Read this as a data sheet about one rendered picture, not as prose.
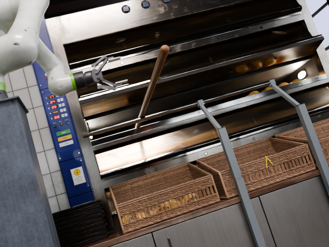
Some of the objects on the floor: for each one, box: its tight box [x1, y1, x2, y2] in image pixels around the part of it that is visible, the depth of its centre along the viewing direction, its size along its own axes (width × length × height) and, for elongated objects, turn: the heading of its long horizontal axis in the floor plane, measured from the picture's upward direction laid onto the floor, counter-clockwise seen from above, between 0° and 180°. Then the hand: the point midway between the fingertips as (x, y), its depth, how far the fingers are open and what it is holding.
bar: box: [82, 79, 329, 247], centre depth 203 cm, size 31×127×118 cm, turn 36°
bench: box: [81, 165, 329, 247], centre depth 222 cm, size 56×242×58 cm, turn 36°
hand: (122, 69), depth 204 cm, fingers open, 13 cm apart
